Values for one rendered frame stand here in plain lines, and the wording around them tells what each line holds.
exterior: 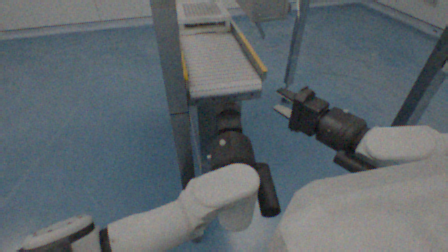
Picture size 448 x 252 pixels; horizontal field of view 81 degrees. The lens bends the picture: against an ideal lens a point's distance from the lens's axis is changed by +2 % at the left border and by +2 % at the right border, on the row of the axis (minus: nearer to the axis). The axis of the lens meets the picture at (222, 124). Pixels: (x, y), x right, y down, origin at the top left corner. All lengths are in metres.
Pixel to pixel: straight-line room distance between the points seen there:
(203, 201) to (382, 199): 0.27
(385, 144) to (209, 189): 0.34
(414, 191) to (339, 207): 0.05
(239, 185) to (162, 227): 0.13
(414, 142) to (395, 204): 0.40
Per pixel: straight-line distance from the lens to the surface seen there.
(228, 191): 0.41
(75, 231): 0.39
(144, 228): 0.42
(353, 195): 0.18
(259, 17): 0.82
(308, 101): 0.63
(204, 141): 1.23
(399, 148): 0.58
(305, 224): 0.17
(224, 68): 1.01
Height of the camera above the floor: 1.43
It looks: 41 degrees down
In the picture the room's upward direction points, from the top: straight up
